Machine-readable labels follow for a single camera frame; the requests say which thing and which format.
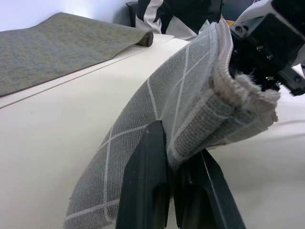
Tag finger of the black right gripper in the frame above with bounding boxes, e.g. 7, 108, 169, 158
278, 66, 305, 97

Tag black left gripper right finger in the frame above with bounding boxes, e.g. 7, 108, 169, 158
173, 149, 246, 229

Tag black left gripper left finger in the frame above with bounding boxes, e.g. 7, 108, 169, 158
115, 120, 171, 229

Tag grey plaid fabric pouch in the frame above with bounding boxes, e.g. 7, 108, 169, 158
63, 18, 281, 227

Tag green-grey woven mat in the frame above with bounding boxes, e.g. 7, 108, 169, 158
0, 12, 154, 98

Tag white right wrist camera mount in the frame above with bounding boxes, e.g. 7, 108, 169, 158
234, 0, 277, 26

